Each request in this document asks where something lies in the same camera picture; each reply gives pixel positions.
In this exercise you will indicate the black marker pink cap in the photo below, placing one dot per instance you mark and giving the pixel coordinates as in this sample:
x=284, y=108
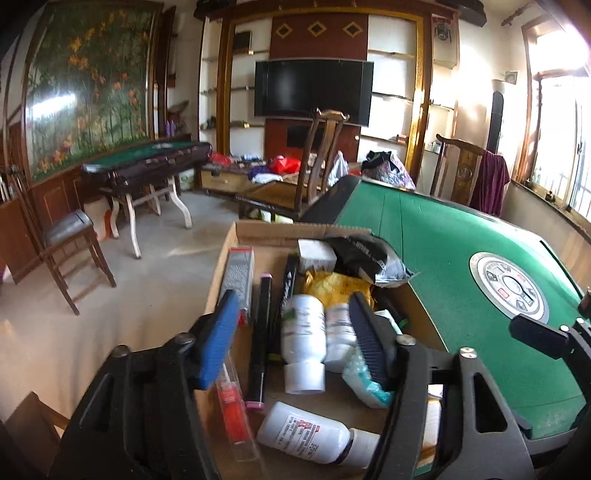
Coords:
x=261, y=341

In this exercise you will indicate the red plastic bag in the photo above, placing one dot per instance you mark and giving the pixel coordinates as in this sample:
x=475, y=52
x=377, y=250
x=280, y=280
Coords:
x=220, y=159
x=284, y=165

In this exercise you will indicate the wooden chair grey seat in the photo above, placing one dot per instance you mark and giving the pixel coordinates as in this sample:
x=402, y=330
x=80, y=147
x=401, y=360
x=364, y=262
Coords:
x=64, y=230

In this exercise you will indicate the standing air conditioner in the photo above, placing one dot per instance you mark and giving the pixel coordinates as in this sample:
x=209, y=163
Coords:
x=502, y=115

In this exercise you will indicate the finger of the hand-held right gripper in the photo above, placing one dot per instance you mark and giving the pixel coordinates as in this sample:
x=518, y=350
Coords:
x=540, y=334

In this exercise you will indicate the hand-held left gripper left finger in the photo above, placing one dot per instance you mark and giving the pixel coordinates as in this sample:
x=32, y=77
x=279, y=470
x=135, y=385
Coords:
x=219, y=341

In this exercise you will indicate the wooden chair carved back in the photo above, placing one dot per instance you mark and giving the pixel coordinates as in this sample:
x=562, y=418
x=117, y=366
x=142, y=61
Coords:
x=457, y=170

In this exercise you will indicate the round table control panel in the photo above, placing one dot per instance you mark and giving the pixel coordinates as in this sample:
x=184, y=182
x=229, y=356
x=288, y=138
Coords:
x=510, y=286

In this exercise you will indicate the wooden wall shelf unit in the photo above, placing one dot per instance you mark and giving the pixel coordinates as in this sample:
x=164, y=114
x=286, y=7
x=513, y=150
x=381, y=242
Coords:
x=406, y=92

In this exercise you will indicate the grey printed carton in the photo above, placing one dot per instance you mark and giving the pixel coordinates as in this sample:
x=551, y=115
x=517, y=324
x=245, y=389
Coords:
x=238, y=277

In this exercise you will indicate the patterned plastic bag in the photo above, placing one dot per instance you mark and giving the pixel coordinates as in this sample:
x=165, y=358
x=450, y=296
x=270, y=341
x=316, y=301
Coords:
x=388, y=168

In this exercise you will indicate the black television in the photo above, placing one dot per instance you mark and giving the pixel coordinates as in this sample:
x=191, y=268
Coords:
x=314, y=90

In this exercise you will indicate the white pill bottle printed label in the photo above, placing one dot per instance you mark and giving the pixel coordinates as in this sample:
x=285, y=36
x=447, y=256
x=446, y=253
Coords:
x=304, y=431

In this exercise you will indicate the flower wall mural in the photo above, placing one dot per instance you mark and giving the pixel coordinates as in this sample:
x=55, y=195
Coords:
x=87, y=83

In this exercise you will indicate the white bottle green label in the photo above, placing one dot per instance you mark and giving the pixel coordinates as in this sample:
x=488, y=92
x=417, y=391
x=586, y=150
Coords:
x=302, y=337

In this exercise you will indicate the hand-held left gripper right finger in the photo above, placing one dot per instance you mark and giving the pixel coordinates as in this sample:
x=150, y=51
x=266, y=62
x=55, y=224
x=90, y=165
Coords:
x=369, y=346

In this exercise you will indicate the teal white packet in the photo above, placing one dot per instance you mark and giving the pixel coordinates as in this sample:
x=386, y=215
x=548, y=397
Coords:
x=364, y=387

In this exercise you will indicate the small white box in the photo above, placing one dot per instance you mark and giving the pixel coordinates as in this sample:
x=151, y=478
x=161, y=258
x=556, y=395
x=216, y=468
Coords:
x=316, y=256

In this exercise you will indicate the window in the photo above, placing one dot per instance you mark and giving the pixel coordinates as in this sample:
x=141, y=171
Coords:
x=563, y=129

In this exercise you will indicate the small green mahjong table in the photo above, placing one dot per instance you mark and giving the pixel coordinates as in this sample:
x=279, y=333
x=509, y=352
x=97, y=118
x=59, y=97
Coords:
x=147, y=159

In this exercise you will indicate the cardboard box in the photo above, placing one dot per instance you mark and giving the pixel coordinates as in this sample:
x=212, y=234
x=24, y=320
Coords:
x=272, y=235

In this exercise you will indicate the black snack packet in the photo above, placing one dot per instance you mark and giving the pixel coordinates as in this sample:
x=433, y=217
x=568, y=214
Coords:
x=364, y=258

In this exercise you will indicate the white plastic bag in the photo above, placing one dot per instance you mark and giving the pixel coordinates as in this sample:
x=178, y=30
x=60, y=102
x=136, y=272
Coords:
x=338, y=170

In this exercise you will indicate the low wooden cabinet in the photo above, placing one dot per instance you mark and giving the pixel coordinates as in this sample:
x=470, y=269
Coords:
x=226, y=177

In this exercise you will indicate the dark wooden chair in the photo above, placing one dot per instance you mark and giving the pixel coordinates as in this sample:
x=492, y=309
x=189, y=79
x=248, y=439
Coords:
x=37, y=422

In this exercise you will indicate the purple cloth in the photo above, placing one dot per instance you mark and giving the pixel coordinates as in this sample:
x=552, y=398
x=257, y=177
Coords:
x=491, y=184

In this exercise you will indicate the red pen clear case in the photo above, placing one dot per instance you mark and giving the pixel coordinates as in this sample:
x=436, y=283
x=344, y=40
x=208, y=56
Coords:
x=233, y=410

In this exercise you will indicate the yellow packet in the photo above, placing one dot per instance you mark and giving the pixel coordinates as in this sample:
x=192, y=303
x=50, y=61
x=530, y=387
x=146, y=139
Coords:
x=339, y=288

